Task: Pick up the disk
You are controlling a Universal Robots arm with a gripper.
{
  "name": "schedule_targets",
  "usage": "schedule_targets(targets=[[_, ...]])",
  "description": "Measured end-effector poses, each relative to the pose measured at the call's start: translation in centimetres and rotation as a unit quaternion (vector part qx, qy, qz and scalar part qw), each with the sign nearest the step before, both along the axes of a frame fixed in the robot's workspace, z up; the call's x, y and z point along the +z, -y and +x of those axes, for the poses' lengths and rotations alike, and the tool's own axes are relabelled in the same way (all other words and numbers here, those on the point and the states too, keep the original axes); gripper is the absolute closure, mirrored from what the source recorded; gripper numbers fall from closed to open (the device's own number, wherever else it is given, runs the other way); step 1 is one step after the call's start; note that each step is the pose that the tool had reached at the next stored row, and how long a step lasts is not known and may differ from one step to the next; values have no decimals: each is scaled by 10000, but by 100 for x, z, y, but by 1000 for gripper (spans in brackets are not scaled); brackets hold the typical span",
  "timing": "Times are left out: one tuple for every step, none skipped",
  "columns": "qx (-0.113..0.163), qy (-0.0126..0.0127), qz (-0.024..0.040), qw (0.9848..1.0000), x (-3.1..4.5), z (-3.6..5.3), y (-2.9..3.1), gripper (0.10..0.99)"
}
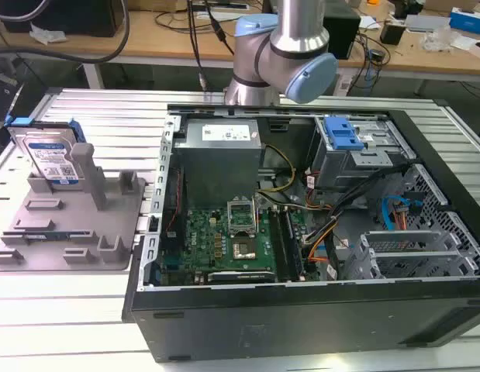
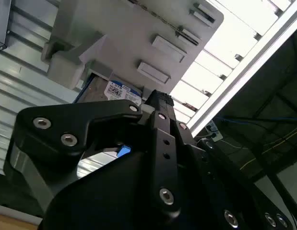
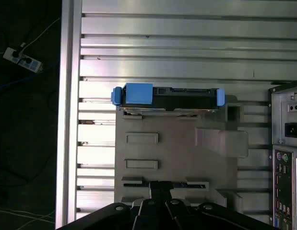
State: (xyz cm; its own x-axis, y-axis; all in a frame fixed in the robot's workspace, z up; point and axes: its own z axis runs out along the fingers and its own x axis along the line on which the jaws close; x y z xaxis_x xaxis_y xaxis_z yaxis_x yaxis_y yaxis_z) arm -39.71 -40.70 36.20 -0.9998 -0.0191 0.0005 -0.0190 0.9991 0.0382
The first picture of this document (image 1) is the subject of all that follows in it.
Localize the silver disk bay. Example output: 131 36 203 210
369 251 480 280
346 229 458 259

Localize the hard disk in blue carrier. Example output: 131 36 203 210
5 117 83 191

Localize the socket cover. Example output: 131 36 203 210
226 198 261 238

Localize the grey power supply unit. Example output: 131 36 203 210
173 118 263 208

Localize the green Dell motherboard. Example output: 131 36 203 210
158 205 311 284

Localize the CPU socket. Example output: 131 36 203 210
230 236 257 260

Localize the black RAM slot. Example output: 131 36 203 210
269 208 293 283
284 208 307 281

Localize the black expansion slot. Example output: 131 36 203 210
207 270 278 284

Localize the blue drive latch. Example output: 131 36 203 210
323 115 364 152

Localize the silver optical drive cage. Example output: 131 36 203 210
307 115 416 191

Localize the black open PC case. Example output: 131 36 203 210
121 101 480 364

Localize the wooden workbench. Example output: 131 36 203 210
0 0 480 82

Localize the grey parts rack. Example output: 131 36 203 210
0 143 147 272

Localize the RAM stick on rack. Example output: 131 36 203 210
2 230 94 241

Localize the small black box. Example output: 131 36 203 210
380 21 408 45

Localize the white crumpled plastic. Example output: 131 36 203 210
29 22 67 44

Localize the clear plastic bag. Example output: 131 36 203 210
420 26 462 52

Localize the blue white carton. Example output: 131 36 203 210
448 6 480 36

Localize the yellow black power wire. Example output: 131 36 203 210
257 143 296 195

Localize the red wire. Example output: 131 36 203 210
164 167 185 238

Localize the orange wire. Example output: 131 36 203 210
307 243 326 272

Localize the black hanging cable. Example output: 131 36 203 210
187 0 236 93

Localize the blue SATA wire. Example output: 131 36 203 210
380 195 422 233

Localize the thick black hose cable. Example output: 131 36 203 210
0 0 131 64

